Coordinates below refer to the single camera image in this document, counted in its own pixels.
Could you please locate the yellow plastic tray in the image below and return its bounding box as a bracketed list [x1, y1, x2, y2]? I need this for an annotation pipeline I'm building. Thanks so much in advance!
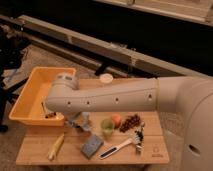
[9, 67, 76, 126]

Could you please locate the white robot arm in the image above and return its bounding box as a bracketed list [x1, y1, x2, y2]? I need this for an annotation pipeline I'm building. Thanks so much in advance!
[45, 73, 213, 171]

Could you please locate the small dark utensil cluster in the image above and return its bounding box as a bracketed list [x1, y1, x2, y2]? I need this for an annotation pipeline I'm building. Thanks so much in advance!
[136, 122, 145, 154]

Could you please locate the blue grey sponge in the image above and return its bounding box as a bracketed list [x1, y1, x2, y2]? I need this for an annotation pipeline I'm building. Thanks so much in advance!
[81, 134, 103, 159]

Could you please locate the wooden folding table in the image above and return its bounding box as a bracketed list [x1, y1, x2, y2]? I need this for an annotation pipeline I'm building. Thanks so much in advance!
[16, 79, 169, 166]

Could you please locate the bunch of dark grapes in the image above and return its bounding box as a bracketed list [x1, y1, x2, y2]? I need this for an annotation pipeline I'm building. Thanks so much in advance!
[119, 114, 141, 133]

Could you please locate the yellow corn cob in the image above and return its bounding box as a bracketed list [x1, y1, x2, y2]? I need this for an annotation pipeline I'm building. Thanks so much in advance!
[47, 133, 65, 161]

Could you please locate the orange fruit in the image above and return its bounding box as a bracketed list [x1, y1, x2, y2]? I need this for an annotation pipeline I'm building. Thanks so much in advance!
[111, 114, 121, 128]

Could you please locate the small brown block in tray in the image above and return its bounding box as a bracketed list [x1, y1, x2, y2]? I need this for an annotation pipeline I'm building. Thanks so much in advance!
[41, 102, 56, 119]

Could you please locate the grey blue towel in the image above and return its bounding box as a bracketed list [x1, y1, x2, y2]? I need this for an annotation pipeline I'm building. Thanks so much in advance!
[65, 112, 91, 132]

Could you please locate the green cup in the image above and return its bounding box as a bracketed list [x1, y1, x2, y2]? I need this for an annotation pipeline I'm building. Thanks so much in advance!
[101, 119, 114, 136]

